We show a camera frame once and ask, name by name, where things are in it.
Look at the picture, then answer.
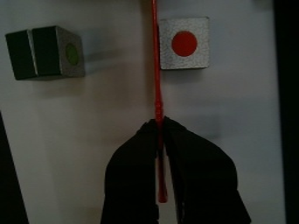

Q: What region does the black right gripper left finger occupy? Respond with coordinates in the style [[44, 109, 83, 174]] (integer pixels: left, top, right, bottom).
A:
[[99, 118, 162, 224]]

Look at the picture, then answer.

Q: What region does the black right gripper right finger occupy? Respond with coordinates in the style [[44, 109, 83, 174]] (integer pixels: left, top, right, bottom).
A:
[[162, 115, 253, 224]]

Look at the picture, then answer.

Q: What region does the red toy knife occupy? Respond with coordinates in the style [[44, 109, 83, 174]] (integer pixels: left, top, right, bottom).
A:
[[150, 0, 170, 204]]

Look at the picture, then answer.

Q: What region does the sushi piece with green centre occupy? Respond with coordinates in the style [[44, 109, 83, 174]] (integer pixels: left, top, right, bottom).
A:
[[30, 24, 87, 81]]

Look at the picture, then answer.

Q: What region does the sushi piece with red centre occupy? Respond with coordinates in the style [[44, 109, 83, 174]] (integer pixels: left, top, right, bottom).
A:
[[158, 16, 211, 71]]

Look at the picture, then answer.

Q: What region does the sushi piece black nori slice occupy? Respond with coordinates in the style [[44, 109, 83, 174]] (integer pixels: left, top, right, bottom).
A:
[[4, 29, 39, 81]]

